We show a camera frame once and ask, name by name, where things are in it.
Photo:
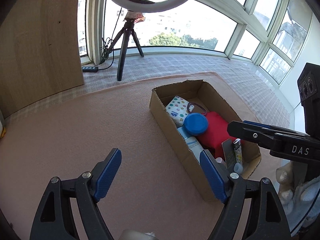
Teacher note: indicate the red cushion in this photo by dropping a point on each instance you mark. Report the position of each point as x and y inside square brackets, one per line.
[215, 134]

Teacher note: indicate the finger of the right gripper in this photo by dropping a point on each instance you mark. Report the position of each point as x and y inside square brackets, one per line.
[254, 132]
[276, 128]

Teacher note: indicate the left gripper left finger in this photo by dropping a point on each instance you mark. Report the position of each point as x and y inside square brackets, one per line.
[54, 217]

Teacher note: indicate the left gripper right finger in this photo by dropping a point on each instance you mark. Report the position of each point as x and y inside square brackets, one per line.
[266, 218]

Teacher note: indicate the polka dot tissue pack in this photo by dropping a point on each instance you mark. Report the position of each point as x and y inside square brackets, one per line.
[178, 109]

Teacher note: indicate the light wooden board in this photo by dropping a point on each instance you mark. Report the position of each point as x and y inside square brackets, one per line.
[39, 52]

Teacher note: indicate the cardboard box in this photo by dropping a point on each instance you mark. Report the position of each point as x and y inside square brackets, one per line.
[214, 96]

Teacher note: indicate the black inline cable remote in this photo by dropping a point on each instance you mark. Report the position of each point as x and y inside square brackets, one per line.
[92, 69]

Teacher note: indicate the white sunscreen bottle blue cap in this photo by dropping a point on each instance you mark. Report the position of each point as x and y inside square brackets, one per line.
[192, 143]

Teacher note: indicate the patterned small tube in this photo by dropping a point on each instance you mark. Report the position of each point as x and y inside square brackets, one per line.
[237, 150]

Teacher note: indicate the black box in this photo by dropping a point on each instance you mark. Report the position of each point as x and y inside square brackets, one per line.
[227, 147]

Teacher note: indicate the blue phone stand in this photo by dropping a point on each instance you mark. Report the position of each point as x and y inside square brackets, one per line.
[196, 124]

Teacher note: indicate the pink cream tube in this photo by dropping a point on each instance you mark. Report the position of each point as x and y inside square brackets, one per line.
[220, 161]

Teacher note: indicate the pink blanket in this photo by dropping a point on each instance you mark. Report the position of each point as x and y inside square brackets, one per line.
[151, 191]

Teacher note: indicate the plaid bed sheet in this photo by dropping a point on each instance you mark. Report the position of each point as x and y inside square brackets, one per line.
[263, 98]

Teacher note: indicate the right gloved hand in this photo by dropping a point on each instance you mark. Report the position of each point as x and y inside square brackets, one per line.
[298, 194]

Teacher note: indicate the right penguin plush toy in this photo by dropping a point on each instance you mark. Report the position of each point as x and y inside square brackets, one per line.
[3, 132]

